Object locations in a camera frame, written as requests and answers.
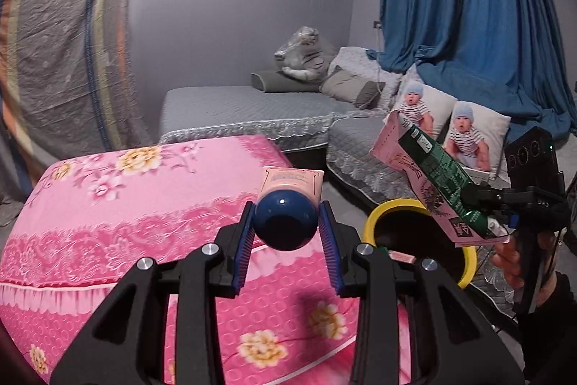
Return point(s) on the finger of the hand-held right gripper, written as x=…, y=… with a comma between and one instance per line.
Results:
x=487, y=195

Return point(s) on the green packet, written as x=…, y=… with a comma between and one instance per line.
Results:
x=444, y=173

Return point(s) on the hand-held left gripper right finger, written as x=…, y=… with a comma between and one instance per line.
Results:
x=331, y=252

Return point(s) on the person's right forearm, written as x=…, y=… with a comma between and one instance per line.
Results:
x=550, y=335

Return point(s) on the pink floral blanket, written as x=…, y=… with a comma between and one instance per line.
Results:
x=112, y=222

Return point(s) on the blue curtain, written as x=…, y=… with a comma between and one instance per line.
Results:
x=473, y=6

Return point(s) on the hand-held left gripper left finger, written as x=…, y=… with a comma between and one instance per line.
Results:
x=241, y=252

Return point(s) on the person's right hand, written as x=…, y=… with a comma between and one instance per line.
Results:
x=507, y=263

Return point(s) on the light patterned pillow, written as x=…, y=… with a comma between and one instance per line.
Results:
x=360, y=60

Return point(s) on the pink tube with blue cap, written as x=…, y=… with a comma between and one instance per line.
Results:
x=284, y=218

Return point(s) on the plush tiger in plastic wrap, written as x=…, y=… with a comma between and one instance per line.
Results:
x=306, y=51

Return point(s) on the baby print pillow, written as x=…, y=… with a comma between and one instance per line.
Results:
x=469, y=137
x=417, y=105

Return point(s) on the taupe pillow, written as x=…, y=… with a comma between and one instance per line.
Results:
x=347, y=89

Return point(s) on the yellow trash bin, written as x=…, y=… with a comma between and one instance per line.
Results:
x=372, y=217

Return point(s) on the striped hanging cloth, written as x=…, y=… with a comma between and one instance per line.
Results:
x=58, y=64

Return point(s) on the pink packet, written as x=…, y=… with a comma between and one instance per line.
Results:
x=396, y=157

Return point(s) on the dark grey pillow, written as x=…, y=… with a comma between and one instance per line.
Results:
x=279, y=80

